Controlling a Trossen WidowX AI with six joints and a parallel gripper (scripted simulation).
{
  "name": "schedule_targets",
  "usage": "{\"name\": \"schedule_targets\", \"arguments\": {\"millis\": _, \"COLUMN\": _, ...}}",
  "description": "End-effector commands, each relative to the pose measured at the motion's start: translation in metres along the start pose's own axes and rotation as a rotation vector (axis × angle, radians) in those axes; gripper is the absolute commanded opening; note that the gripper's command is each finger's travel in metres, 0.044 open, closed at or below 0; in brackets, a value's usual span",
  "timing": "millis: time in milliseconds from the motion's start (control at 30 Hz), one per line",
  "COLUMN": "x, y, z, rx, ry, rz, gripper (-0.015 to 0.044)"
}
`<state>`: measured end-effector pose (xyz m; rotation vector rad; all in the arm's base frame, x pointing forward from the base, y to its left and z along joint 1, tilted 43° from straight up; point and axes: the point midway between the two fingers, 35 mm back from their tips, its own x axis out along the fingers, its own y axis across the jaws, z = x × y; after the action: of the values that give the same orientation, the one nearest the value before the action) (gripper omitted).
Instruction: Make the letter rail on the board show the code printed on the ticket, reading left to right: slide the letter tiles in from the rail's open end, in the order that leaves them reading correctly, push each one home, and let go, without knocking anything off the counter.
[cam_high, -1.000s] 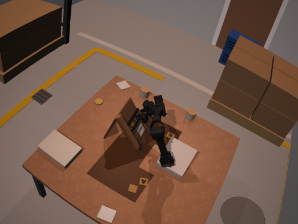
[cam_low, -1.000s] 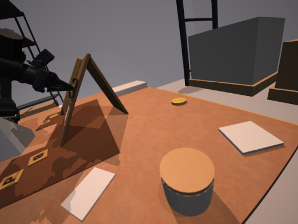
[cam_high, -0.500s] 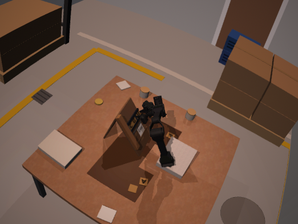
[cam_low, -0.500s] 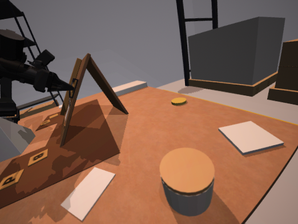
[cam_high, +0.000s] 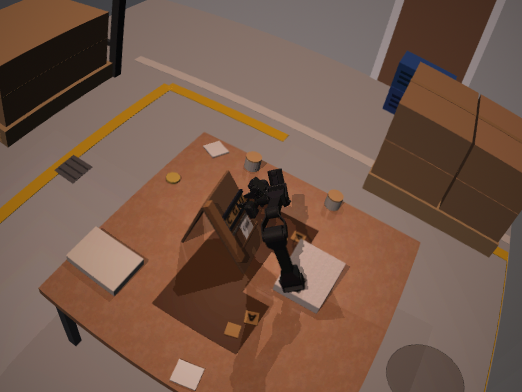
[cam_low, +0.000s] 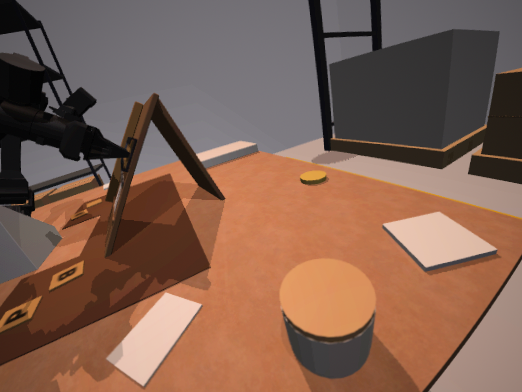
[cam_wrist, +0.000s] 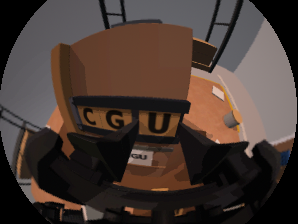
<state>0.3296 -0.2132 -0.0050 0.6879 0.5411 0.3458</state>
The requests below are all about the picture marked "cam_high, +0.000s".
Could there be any yellow flat round disc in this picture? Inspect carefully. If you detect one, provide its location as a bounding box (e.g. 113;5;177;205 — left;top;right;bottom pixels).
166;173;180;184

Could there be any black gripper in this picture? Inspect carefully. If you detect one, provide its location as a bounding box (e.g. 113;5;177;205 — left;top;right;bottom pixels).
238;179;269;219

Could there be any dark grey cylindrical container with orange lid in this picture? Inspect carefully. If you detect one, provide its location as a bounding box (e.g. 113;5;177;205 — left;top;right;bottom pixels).
244;151;262;172
324;189;344;211

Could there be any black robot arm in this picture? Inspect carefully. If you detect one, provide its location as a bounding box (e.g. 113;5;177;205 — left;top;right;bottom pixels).
248;168;306;293

